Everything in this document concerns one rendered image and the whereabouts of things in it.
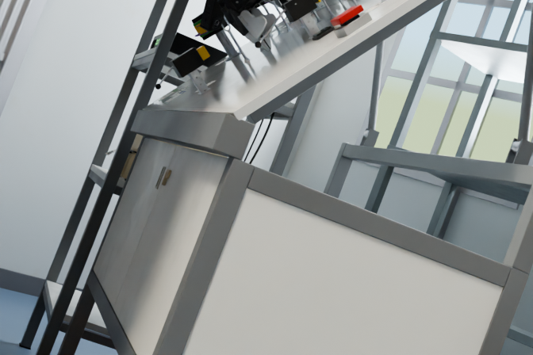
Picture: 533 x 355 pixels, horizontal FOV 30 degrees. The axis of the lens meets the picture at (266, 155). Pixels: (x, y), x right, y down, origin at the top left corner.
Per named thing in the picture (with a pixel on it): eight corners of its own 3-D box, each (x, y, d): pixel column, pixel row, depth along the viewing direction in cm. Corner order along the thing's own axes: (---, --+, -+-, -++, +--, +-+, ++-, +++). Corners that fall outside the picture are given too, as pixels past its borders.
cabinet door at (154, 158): (112, 308, 223) (175, 145, 225) (92, 269, 276) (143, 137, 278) (120, 311, 224) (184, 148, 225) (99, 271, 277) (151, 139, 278)
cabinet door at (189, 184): (140, 371, 170) (224, 156, 172) (109, 307, 223) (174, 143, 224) (155, 375, 170) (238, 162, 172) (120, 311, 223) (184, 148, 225)
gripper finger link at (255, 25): (274, 38, 197) (248, 1, 198) (256, 55, 200) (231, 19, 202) (283, 36, 199) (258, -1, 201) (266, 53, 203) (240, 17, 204)
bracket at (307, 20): (308, 40, 205) (296, 18, 204) (318, 33, 205) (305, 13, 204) (314, 39, 200) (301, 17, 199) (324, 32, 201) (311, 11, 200)
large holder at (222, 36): (258, 38, 280) (231, -6, 278) (239, 55, 265) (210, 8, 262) (239, 49, 283) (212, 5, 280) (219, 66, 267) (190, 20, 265)
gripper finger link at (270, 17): (283, 36, 199) (258, -1, 201) (266, 53, 203) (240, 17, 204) (292, 33, 202) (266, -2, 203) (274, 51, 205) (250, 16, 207)
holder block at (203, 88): (169, 112, 227) (146, 75, 226) (213, 84, 230) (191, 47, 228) (172, 112, 223) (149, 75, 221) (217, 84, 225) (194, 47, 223)
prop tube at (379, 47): (366, 140, 280) (377, 32, 280) (363, 139, 283) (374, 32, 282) (377, 141, 281) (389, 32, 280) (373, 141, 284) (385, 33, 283)
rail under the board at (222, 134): (212, 149, 167) (226, 112, 167) (129, 131, 281) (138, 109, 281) (242, 160, 168) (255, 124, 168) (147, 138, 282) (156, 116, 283)
